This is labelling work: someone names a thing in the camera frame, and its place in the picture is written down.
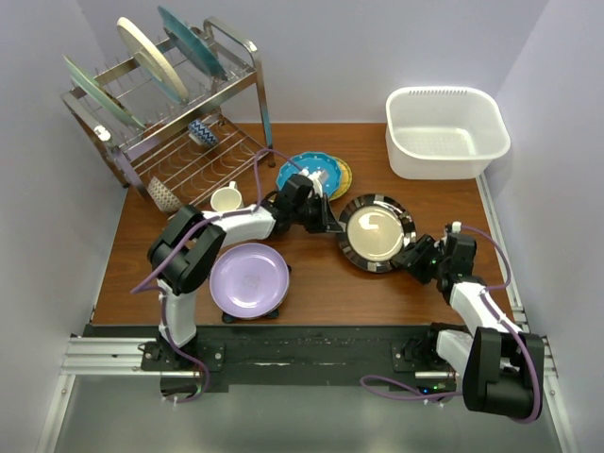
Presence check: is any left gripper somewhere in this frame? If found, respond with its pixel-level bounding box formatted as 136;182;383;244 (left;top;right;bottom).
292;193;342;235

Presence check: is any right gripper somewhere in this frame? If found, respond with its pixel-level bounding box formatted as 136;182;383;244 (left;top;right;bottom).
391;234;448;284

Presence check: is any black striped cream plate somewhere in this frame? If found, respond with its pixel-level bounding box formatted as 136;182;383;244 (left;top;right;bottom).
336;193;417;274

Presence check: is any blue polka dot plate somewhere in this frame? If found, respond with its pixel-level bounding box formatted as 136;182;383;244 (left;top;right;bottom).
276;151;342;197

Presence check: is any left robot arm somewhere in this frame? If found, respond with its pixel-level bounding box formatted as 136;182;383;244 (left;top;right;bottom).
134;170;344;370

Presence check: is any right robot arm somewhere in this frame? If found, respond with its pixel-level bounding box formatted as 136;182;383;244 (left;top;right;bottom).
392;232;545;424

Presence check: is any white plastic bin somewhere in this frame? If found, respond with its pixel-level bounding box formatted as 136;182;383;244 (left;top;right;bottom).
385;86;511;180

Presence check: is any yellow patterned plate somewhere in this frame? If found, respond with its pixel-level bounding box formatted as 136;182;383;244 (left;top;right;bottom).
329;157;352;201

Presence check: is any purple plate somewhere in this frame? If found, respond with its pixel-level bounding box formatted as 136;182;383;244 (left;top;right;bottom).
210;243;290;320

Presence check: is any white cup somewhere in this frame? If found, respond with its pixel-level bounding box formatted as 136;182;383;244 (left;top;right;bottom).
210;180;243;212

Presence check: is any blue zigzag bowl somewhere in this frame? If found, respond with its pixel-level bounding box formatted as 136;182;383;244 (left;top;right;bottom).
188;119;219;147

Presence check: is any grey patterned cup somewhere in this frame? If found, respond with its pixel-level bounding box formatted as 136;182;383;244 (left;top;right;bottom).
147;176;182;214

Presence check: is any metal dish rack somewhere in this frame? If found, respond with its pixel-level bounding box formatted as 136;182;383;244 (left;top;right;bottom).
61;7;273;204

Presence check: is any teal plate in rack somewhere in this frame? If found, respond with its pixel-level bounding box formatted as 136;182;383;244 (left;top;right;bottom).
157;6;227;81

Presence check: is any cream plate in rack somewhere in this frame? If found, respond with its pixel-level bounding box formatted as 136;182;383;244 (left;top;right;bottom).
116;17;190;105

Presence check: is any green plate in rack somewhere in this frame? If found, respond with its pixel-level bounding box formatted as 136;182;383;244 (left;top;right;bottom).
63;56;144;130

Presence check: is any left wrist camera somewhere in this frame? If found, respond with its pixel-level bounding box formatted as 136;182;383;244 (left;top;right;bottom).
299;168;329;196

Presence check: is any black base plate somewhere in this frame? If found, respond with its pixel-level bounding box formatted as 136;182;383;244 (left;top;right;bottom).
80;323;465;397

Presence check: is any aluminium rail frame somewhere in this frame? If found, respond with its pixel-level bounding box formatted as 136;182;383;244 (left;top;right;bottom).
35;174;579;453

